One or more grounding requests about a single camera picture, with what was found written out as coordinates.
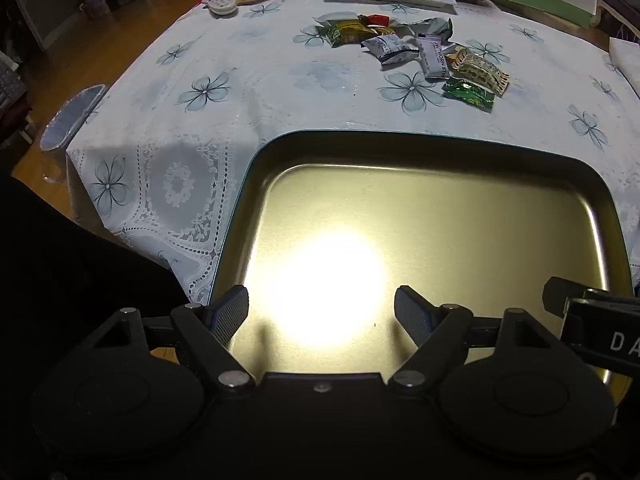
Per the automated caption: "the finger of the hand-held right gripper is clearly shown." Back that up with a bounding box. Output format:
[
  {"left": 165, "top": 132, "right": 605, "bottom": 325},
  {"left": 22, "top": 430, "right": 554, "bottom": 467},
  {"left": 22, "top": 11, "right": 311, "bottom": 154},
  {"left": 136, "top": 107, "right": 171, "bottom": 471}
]
[{"left": 542, "top": 276, "right": 591, "bottom": 317}]

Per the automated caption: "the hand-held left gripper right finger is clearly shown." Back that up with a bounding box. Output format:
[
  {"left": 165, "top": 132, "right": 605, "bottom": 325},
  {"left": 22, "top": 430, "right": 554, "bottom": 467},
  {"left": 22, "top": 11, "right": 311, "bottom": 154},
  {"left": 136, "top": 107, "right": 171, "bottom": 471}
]
[{"left": 390, "top": 285, "right": 556, "bottom": 393}]

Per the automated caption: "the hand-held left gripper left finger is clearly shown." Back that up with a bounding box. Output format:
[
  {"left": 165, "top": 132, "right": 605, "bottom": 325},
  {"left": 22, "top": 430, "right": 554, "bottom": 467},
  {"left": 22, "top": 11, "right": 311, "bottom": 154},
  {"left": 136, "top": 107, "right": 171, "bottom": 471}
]
[{"left": 85, "top": 285, "right": 256, "bottom": 392}]

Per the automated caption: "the gold metal tray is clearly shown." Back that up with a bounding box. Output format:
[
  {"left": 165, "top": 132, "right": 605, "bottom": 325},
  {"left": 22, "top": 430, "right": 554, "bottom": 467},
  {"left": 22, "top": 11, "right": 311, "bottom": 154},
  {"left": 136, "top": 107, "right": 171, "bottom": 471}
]
[{"left": 207, "top": 130, "right": 633, "bottom": 406}]

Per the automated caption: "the dark green foil candy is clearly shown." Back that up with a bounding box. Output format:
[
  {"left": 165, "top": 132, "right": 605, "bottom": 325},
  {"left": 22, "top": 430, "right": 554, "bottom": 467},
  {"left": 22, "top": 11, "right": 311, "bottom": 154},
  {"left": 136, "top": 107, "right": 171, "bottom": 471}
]
[{"left": 442, "top": 77, "right": 497, "bottom": 112}]

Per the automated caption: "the cream patterned nut snack packet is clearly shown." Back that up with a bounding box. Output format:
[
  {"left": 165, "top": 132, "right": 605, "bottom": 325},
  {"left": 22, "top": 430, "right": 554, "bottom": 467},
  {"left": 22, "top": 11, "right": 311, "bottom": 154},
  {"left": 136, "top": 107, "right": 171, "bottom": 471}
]
[{"left": 452, "top": 49, "right": 511, "bottom": 96}]

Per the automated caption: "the white pink strip snack packet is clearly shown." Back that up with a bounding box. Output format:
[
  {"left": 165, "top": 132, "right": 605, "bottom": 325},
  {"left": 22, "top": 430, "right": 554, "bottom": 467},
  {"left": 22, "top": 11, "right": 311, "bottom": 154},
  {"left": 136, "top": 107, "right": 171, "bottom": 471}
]
[{"left": 416, "top": 36, "right": 451, "bottom": 81}]

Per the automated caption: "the black and white snack packet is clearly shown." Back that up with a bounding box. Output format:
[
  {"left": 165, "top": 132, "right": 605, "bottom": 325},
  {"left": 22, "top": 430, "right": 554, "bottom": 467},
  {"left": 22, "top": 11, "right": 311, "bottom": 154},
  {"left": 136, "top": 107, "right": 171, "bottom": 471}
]
[{"left": 361, "top": 35, "right": 418, "bottom": 67}]

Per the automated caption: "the white green snack packet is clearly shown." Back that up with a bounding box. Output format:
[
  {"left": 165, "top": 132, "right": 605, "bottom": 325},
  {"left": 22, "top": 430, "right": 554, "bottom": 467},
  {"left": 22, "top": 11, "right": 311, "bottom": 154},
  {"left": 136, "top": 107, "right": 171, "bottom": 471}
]
[{"left": 395, "top": 17, "right": 453, "bottom": 41}]

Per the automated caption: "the yellow green pea snack packet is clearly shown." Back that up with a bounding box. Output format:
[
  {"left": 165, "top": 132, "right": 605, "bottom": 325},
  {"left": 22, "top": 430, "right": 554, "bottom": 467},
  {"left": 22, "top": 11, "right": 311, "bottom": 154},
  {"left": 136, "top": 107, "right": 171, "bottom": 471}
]
[{"left": 325, "top": 19, "right": 371, "bottom": 48}]

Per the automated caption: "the floral lace tablecloth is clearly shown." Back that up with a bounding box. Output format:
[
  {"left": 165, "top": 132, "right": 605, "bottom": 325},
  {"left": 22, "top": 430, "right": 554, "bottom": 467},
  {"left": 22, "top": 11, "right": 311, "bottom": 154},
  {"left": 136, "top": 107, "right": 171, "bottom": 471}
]
[{"left": 65, "top": 0, "right": 640, "bottom": 306}]

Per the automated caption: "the dark board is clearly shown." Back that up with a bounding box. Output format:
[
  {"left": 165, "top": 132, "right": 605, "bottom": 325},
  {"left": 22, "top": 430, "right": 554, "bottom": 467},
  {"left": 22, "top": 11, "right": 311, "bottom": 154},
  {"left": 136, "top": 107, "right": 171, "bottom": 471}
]
[{"left": 5, "top": 0, "right": 83, "bottom": 51}]

